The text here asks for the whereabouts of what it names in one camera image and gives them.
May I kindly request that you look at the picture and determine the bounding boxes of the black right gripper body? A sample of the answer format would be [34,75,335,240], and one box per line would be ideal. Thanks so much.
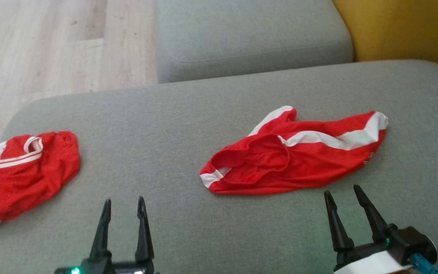
[333,226,438,274]

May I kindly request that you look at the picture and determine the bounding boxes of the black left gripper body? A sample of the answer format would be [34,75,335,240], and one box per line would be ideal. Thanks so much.
[54,259,159,274]

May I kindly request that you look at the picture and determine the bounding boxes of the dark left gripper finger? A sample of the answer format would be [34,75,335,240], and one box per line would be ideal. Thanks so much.
[135,196,154,263]
[90,199,112,261]

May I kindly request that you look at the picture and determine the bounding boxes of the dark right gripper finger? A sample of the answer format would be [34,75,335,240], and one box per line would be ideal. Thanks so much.
[324,190,354,252]
[353,185,398,242]

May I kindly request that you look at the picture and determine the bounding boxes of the red white satin shorts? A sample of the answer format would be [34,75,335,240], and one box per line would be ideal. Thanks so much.
[199,105,389,196]

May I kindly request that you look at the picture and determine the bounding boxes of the red mesh basketball jersey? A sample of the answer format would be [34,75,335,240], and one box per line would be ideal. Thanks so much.
[0,131,81,246]

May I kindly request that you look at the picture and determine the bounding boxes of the large grey sofa seat cushion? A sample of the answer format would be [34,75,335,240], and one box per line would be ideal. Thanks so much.
[0,59,438,274]

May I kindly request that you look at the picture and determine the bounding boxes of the yellow upholstered cushion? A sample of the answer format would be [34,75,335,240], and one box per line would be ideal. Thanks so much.
[332,0,438,72]

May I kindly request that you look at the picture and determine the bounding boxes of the small grey sofa cushion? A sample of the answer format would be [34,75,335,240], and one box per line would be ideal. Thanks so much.
[154,0,355,84]

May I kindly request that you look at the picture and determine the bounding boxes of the cyan plug right gripper cable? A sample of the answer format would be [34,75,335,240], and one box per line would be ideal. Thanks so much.
[409,253,438,274]

